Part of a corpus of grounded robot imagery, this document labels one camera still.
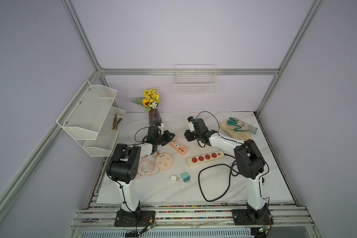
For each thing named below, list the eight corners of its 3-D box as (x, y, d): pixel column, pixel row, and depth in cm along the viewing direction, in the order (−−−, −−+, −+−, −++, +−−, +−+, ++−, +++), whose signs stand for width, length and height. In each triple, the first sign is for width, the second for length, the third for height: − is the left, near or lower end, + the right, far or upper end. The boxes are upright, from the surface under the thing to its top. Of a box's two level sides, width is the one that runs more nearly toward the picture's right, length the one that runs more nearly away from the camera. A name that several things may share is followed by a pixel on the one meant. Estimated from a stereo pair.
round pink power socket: (155, 170, 91) (154, 168, 90) (157, 154, 99) (156, 152, 97) (172, 170, 91) (172, 168, 90) (173, 154, 99) (172, 152, 97)
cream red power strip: (187, 166, 93) (187, 165, 91) (185, 160, 96) (185, 158, 94) (224, 158, 97) (225, 156, 95) (221, 151, 100) (222, 149, 98)
